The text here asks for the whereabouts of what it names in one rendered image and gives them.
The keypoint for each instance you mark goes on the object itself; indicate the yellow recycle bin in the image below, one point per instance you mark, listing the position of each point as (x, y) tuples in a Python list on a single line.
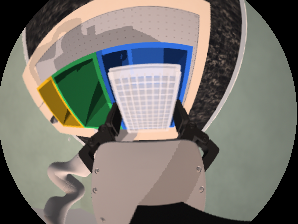
[(53, 100)]

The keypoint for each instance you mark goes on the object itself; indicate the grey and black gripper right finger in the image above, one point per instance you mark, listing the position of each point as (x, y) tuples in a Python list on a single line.
[(191, 132)]

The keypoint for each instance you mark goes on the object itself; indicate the green bin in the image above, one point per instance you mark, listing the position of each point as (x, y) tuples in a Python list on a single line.
[(82, 87)]

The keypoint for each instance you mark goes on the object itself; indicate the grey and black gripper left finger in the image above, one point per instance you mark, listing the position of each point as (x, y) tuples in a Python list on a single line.
[(106, 133)]

